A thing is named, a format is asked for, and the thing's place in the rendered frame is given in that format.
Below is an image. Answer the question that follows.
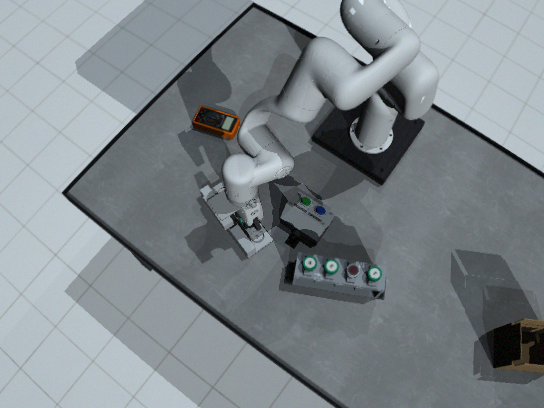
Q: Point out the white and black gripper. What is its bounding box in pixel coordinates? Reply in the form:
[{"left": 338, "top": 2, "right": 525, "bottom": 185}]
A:
[{"left": 235, "top": 197, "right": 263, "bottom": 231}]

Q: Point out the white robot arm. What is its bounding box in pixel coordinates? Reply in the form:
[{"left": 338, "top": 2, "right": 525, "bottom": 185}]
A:
[{"left": 203, "top": 0, "right": 439, "bottom": 230}]

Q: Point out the light grey key housing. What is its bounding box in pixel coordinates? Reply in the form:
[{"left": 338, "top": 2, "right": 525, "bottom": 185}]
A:
[{"left": 280, "top": 191, "right": 335, "bottom": 248}]

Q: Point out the orange pocket multimeter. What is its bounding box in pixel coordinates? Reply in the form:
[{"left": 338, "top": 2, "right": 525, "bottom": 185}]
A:
[{"left": 193, "top": 106, "right": 240, "bottom": 139}]

